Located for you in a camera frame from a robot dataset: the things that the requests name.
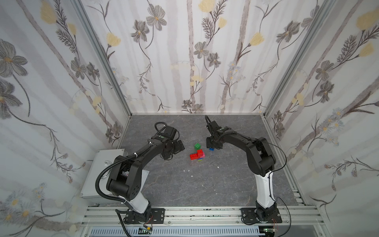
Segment red square lego brick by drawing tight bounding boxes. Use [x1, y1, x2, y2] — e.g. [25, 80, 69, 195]
[197, 149, 204, 159]

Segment long red lego brick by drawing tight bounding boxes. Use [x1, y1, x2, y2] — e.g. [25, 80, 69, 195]
[190, 153, 199, 161]

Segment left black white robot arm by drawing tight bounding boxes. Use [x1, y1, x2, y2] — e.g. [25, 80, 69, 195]
[106, 128, 185, 222]

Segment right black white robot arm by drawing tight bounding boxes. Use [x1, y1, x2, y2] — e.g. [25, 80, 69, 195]
[206, 125, 277, 222]

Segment grey metal control box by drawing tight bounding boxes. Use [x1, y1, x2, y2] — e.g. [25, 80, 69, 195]
[80, 149, 128, 204]

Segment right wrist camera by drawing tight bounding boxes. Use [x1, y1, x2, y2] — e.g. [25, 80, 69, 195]
[207, 121, 221, 133]

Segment black corrugated cable conduit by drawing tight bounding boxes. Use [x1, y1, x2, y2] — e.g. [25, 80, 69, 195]
[95, 152, 140, 203]

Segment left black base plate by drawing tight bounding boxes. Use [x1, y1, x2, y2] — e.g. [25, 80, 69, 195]
[123, 208, 166, 224]

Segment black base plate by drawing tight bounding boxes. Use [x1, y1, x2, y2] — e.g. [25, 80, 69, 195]
[123, 208, 166, 224]
[240, 207, 282, 225]

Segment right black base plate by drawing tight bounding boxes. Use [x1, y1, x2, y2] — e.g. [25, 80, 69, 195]
[240, 207, 282, 225]

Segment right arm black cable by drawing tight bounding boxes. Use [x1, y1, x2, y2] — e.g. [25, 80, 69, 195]
[266, 142, 292, 237]

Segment white slotted cable duct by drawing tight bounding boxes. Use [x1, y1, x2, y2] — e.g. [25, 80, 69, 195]
[88, 226, 266, 237]

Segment aluminium mounting rail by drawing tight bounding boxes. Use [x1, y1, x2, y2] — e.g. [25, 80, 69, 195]
[81, 206, 325, 227]

